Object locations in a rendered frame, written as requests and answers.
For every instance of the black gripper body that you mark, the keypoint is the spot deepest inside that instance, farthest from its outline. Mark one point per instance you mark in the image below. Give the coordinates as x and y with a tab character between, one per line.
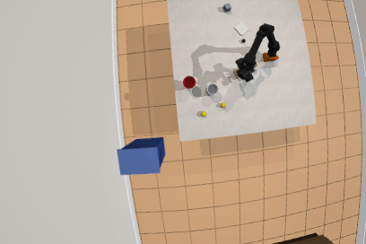
239	62

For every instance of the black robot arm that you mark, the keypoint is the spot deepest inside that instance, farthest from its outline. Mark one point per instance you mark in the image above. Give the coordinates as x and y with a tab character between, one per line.
250	58

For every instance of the red plastic cup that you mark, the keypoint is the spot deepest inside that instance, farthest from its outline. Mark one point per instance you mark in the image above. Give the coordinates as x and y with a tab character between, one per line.
189	82

